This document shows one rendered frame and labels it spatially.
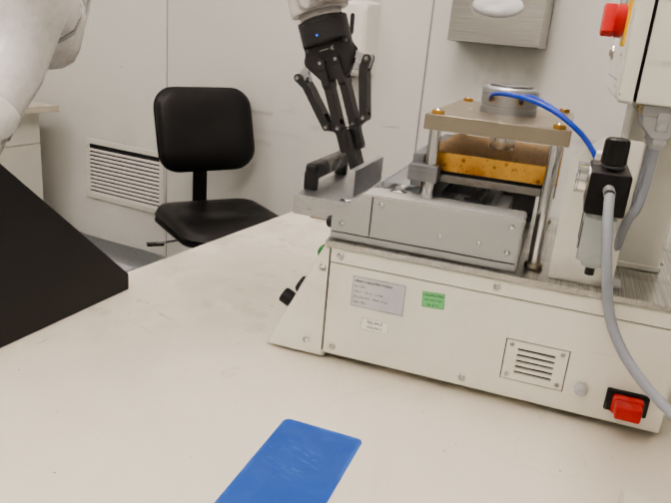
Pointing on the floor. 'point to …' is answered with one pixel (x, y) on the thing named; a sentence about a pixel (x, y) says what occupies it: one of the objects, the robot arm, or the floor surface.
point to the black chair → (205, 160)
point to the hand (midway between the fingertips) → (352, 151)
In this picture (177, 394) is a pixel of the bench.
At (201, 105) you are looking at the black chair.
